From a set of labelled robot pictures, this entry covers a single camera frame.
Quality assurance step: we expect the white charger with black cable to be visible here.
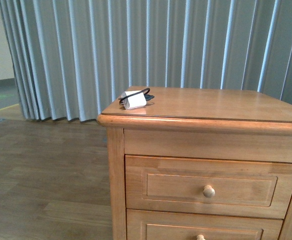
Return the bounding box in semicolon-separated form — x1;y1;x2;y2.
119;88;155;110

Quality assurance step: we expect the wooden top drawer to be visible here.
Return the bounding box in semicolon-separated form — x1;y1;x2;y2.
125;155;292;219

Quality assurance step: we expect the wooden drawer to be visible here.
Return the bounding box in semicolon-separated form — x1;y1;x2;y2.
127;209;282;240
125;155;292;219

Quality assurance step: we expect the wooden bottom drawer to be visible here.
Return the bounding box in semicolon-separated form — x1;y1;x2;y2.
127;209;282;240

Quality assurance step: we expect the wooden nightstand cabinet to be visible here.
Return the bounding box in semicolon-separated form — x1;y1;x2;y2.
97;87;292;240

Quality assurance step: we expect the grey pleated curtain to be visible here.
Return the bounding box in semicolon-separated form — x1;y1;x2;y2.
0;0;292;121

